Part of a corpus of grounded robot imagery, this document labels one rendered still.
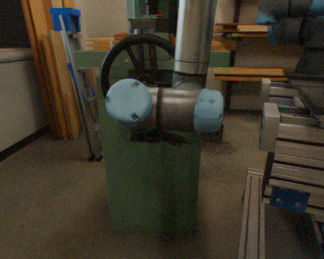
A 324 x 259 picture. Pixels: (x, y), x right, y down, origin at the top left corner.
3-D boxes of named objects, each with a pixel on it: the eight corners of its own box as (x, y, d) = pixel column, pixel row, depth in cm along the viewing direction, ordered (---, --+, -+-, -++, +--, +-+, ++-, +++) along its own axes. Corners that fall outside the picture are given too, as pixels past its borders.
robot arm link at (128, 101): (152, 125, 34) (98, 123, 35) (158, 133, 45) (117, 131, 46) (156, 76, 35) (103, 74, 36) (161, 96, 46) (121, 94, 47)
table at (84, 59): (63, 69, 79) (61, 52, 77) (92, 63, 108) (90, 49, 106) (235, 70, 77) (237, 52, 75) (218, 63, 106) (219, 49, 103)
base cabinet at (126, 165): (110, 231, 118) (95, 99, 92) (129, 172, 172) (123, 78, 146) (195, 234, 116) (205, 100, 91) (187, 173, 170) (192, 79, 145)
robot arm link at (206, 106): (217, 82, 45) (163, 80, 46) (227, 94, 34) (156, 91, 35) (213, 119, 48) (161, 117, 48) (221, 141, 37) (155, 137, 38)
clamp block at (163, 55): (126, 61, 77) (125, 33, 74) (133, 58, 90) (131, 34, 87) (169, 61, 77) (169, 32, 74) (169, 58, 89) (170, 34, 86)
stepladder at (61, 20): (83, 162, 189) (43, 7, 147) (94, 149, 212) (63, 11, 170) (101, 161, 187) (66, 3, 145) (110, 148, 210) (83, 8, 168)
